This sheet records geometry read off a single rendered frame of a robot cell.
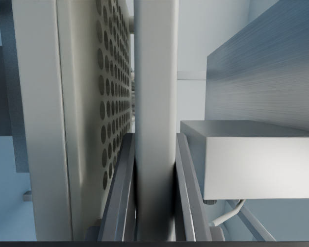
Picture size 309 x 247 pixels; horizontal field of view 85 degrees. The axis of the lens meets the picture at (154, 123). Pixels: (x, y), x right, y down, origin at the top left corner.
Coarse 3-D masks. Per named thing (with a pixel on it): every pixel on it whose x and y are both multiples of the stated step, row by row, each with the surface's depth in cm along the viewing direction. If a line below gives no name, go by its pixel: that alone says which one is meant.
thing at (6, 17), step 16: (0, 0) 26; (0, 16) 26; (0, 32) 26; (16, 48) 27; (16, 64) 27; (16, 80) 27; (16, 96) 28; (16, 112) 28; (16, 128) 28; (16, 144) 29; (16, 160) 29
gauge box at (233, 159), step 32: (192, 128) 34; (224, 128) 33; (256, 128) 33; (288, 128) 33; (192, 160) 33; (224, 160) 26; (256, 160) 26; (288, 160) 26; (224, 192) 27; (256, 192) 27; (288, 192) 27
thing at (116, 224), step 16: (128, 144) 9; (128, 160) 8; (128, 176) 7; (112, 192) 7; (128, 192) 7; (112, 208) 6; (128, 208) 6; (112, 224) 6; (128, 224) 6; (96, 240) 6; (112, 240) 5; (128, 240) 6
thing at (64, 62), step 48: (48, 0) 7; (96, 0) 11; (48, 48) 7; (96, 48) 10; (48, 96) 7; (96, 96) 10; (48, 144) 8; (96, 144) 10; (48, 192) 8; (96, 192) 10; (48, 240) 8
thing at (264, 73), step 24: (288, 0) 34; (264, 24) 42; (288, 24) 34; (240, 48) 53; (264, 48) 42; (288, 48) 34; (216, 72) 72; (240, 72) 53; (264, 72) 42; (288, 72) 34; (216, 96) 72; (240, 96) 53; (264, 96) 42; (288, 96) 34; (264, 120) 42; (288, 120) 34
